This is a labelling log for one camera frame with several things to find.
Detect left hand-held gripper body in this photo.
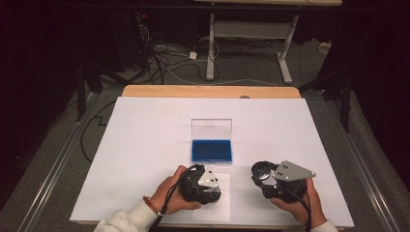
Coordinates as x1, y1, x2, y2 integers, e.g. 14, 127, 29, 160
178, 163, 223, 206

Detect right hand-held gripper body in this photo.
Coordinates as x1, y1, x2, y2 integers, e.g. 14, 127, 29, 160
262, 159, 317, 204

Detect white paper sheet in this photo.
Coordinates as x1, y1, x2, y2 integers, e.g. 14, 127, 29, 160
192, 172, 232, 223

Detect person's left hand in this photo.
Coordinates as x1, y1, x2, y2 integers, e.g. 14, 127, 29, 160
149, 164, 202, 216

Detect person's right hand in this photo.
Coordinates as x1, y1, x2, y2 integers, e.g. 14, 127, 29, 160
270, 177, 329, 228

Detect blue ink pad clear lid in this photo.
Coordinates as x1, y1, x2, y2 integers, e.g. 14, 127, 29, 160
190, 118, 234, 165

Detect white table cover sheet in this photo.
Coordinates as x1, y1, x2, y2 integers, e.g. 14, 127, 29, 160
70, 96, 356, 228

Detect black metal stand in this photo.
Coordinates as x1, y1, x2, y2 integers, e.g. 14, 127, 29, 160
339, 72, 353, 133
74, 62, 89, 123

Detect wooden table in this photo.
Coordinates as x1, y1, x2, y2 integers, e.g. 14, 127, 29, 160
121, 84, 302, 100

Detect small white box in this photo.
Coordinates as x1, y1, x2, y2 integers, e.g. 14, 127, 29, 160
318, 42, 333, 55

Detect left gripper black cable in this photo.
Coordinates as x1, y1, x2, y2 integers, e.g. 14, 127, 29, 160
148, 164, 197, 232

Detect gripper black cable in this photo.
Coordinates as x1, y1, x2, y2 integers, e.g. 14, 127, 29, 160
148, 164, 197, 232
283, 186, 314, 232

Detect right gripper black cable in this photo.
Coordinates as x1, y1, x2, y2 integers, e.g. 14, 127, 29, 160
283, 186, 314, 232

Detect red bracelet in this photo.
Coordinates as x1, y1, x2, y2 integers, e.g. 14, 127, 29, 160
142, 195, 162, 217

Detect aluminium floor rail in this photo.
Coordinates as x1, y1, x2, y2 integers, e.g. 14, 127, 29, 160
16, 92, 100, 232
323, 99, 402, 232

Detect black floor cable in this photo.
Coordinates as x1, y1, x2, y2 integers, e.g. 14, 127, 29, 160
79, 100, 118, 163

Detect tangle of black cables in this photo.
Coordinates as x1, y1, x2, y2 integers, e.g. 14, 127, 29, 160
136, 22, 223, 85

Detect white desk frame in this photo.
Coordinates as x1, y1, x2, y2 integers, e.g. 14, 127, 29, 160
192, 0, 343, 85

